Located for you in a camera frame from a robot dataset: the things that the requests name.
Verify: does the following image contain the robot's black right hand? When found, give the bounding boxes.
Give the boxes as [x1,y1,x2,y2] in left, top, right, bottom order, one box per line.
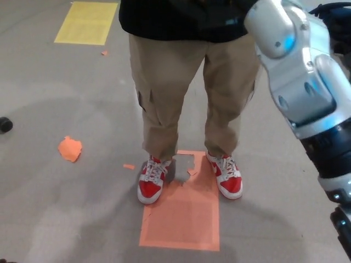
[199,0,252,37]

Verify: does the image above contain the person's black shirt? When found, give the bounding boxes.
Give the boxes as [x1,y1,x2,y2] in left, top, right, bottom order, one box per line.
[118,0,257,44]

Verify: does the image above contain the person's khaki cargo trousers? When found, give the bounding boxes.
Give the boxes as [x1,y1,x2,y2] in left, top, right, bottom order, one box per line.
[128,32,261,161]

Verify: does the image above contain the person's right red-white sneaker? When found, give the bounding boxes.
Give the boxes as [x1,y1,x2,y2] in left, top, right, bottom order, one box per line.
[137,155,173,205]

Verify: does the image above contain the person's red-white sneaker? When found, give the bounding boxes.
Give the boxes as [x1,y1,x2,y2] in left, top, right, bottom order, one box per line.
[206,151,244,200]
[137,155,173,205]

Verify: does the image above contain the person's left red-white sneaker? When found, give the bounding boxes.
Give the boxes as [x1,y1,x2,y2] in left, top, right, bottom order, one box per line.
[206,151,244,200]

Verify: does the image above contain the dark blue backpack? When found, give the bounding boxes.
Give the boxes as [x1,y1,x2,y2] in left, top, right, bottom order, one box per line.
[309,2,351,55]

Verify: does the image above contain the crumpled orange paper piece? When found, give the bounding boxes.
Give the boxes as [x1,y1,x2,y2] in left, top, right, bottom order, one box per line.
[57,136,83,164]

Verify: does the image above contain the black caster wheel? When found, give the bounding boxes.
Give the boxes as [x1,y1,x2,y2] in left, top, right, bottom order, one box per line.
[0,117,14,135]

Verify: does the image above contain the yellow floor tape rectangle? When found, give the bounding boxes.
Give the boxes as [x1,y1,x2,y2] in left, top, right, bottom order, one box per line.
[54,1,119,46]

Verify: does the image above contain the orange floor tape rectangle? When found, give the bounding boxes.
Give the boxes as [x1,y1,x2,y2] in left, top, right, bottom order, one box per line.
[139,150,220,252]

